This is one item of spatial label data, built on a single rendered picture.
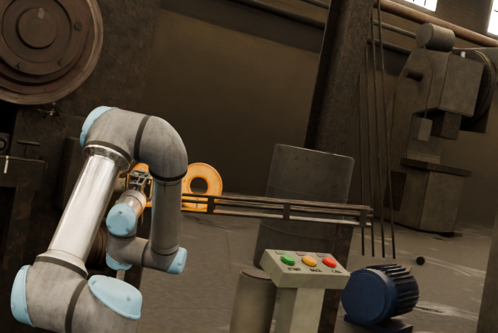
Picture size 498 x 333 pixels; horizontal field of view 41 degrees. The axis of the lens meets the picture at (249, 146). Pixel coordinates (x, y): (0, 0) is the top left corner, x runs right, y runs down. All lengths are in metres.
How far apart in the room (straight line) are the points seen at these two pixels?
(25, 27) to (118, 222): 0.67
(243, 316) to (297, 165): 2.64
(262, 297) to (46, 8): 1.07
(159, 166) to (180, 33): 7.67
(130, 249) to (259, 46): 8.15
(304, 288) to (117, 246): 0.52
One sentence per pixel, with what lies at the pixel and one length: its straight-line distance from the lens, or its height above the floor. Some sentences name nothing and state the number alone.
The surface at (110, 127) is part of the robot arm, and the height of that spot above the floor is 0.88.
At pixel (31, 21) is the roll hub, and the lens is 2.10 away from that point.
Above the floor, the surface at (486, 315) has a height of 0.16.
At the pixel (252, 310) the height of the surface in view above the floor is 0.42.
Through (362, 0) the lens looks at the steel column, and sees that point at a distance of 6.30.
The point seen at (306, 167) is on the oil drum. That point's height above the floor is 0.76.
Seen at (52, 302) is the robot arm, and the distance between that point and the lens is 1.43.
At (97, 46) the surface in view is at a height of 1.11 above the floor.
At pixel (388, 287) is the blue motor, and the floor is 0.27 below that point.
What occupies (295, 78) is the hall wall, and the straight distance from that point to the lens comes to 10.25.
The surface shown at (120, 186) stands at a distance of 2.21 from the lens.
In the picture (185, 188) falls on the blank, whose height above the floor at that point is 0.71.
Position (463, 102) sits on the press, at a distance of 9.84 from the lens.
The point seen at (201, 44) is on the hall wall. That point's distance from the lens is 9.36.
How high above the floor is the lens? 0.93
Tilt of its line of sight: 1 degrees down
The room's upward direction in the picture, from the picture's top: 11 degrees clockwise
